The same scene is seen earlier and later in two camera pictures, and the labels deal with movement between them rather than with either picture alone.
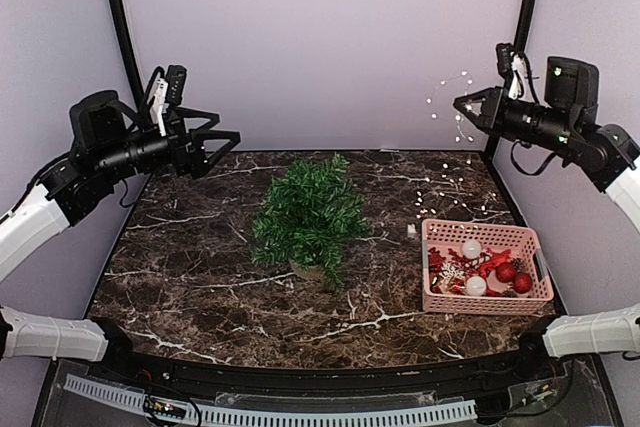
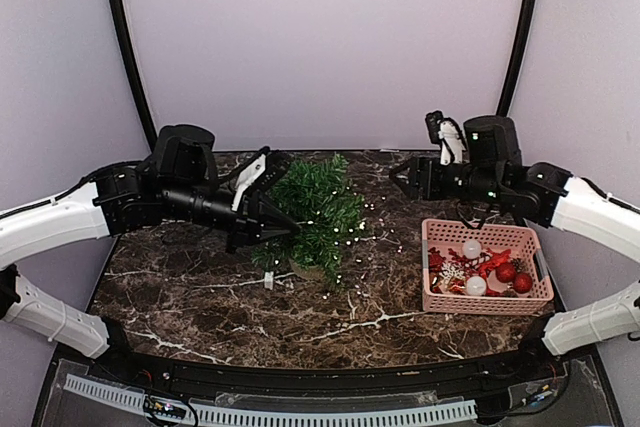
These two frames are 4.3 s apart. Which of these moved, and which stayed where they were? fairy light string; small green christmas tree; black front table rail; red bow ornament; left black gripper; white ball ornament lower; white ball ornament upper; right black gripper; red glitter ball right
Moved: fairy light string; left black gripper; right black gripper
Stayed: small green christmas tree; white ball ornament lower; red bow ornament; white ball ornament upper; red glitter ball right; black front table rail
